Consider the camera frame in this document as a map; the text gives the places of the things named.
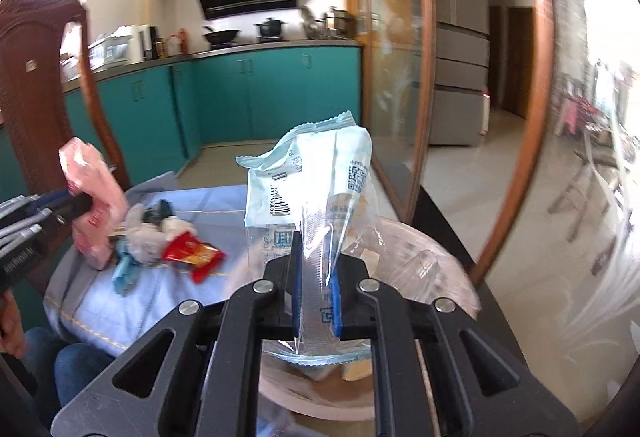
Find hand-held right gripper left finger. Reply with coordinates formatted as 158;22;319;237
50;232;306;437

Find pink paper packet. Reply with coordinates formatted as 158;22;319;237
58;137;130;271

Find white kettle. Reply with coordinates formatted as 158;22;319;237
131;24;154;63

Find black cooking pot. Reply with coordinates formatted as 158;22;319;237
255;18;286;39

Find person's left hand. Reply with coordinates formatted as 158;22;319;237
0;289;26;359

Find carved wooden chair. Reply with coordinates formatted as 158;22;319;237
0;0;132;199

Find teal lower kitchen cabinets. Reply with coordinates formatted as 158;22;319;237
60;44;364;198

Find red snack wrapper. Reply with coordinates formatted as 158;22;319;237
161;233;225;284

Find crumpled white tissue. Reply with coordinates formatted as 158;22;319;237
122;203;198;264

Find pink lattice waste basket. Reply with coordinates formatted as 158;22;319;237
250;214;483;423

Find blue quilted cloth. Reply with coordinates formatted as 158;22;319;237
42;171;281;359

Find silver refrigerator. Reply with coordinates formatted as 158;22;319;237
429;0;491;147

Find steel pot lid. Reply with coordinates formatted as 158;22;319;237
300;6;324;39

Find small blue wrapper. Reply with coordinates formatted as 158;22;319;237
111;242;147;296

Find light blue plastic wrapper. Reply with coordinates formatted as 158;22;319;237
236;111;373;364

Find black wok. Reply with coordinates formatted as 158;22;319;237
202;26;242;46

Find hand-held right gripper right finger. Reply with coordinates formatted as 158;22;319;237
327;242;581;437

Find dish rack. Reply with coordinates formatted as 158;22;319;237
87;33;133;68

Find wood framed glass sliding door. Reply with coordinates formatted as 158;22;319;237
357;0;557;285

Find brown wooden door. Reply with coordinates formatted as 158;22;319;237
490;4;532;119

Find person's legs in jeans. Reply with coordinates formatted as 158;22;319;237
22;327;121;429

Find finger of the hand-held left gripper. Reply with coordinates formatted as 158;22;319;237
0;209;94;254
0;188;95;224

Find steel stock pot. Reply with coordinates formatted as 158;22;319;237
322;7;357;38

